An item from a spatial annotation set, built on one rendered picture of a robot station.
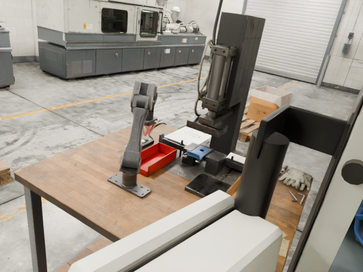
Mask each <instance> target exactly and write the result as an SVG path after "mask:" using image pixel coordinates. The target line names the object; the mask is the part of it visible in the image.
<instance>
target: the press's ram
mask: <svg viewBox="0 0 363 272"><path fill-rule="evenodd" d="M207 110H208V112H206V113H204V114H202V115H200V116H194V117H192V118H190V119H188V120H187V123H186V127H189V128H192V129H194V130H197V131H201V132H203V133H205V134H209V135H212V136H215V137H217V138H218V137H220V136H221V135H223V134H224V133H226V131H227V127H228V126H227V125H224V124H222V122H221V121H222V120H224V119H226V118H227V117H229V116H230V115H232V114H233V111H234V109H230V108H227V107H225V109H224V110H220V111H219V112H218V113H215V111H213V110H210V109H207Z"/></svg>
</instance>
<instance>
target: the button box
mask: <svg viewBox="0 0 363 272"><path fill-rule="evenodd" d="M160 124H165V125H167V124H166V123H158V124H156V125H155V127H156V126H158V125H160ZM149 137H150V138H148V139H149V140H148V141H145V142H141V147H142V151H143V150H145V149H147V148H149V147H151V146H152V145H154V140H153V137H151V136H150V134H149ZM144 138H147V137H144ZM144 138H142V140H144Z"/></svg>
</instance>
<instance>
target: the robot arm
mask: <svg viewBox="0 0 363 272"><path fill-rule="evenodd" d="M139 94H141V95H139ZM157 98H158V87H156V86H155V84H154V83H149V84H148V83H142V81H135V83H134V87H133V91H132V96H131V102H130V106H131V112H132V114H133V122H132V128H131V134H130V138H129V142H128V144H127V146H126V150H124V154H123V155H121V156H120V161H119V163H120V169H119V171H120V172H122V175H121V174H119V173H116V174H114V175H113V176H111V177H109V178H108V179H107V181H108V182H110V183H112V184H113V185H115V186H117V187H119V188H121V189H123V190H125V191H127V192H129V193H131V194H133V195H135V196H137V197H139V198H141V199H142V198H144V197H146V196H147V195H148V194H150V193H151V189H149V188H147V187H145V186H143V185H141V184H139V183H138V182H137V174H139V172H140V167H141V163H142V158H141V152H142V149H141V142H142V135H144V136H146V135H147V134H150V133H151V131H152V130H153V128H154V127H155V125H156V122H155V121H156V120H158V118H156V117H154V116H153V114H154V106H155V104H156V101H157ZM150 126H152V127H151V129H150ZM144 127H145V128H146V132H144ZM149 129H150V131H149Z"/></svg>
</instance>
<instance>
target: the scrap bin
mask: <svg viewBox="0 0 363 272"><path fill-rule="evenodd" d="M176 156H177V149H176V148H173V147H170V146H168V145H165V144H162V143H161V142H158V143H156V144H154V145H152V146H151V147H149V148H147V149H145V150H143V151H142V152H141V158H142V163H141V167H140V172H139V174H141V175H143V176H145V177H147V178H148V177H150V176H151V175H152V174H154V173H155V172H157V171H159V170H160V169H162V168H163V167H165V166H166V165H168V164H169V163H171V162H172V161H174V160H175V159H176Z"/></svg>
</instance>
